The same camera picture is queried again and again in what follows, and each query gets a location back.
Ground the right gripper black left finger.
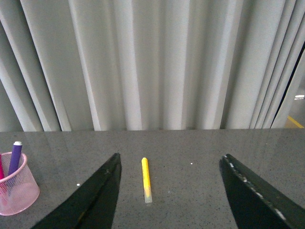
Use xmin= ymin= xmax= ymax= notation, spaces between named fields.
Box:
xmin=33 ymin=153 xmax=122 ymax=229

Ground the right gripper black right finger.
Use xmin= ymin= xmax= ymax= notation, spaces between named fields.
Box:
xmin=219 ymin=154 xmax=305 ymax=229

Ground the pink pen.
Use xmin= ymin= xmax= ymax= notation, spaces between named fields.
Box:
xmin=0 ymin=159 xmax=5 ymax=205

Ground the purple pen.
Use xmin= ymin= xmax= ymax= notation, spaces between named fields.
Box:
xmin=8 ymin=141 xmax=22 ymax=196

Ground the pink mesh cup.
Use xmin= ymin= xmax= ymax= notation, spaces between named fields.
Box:
xmin=0 ymin=152 xmax=40 ymax=216

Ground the yellow pen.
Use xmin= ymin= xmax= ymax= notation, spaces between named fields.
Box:
xmin=141 ymin=157 xmax=153 ymax=204

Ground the grey curtain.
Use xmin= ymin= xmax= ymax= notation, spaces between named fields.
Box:
xmin=0 ymin=0 xmax=305 ymax=132

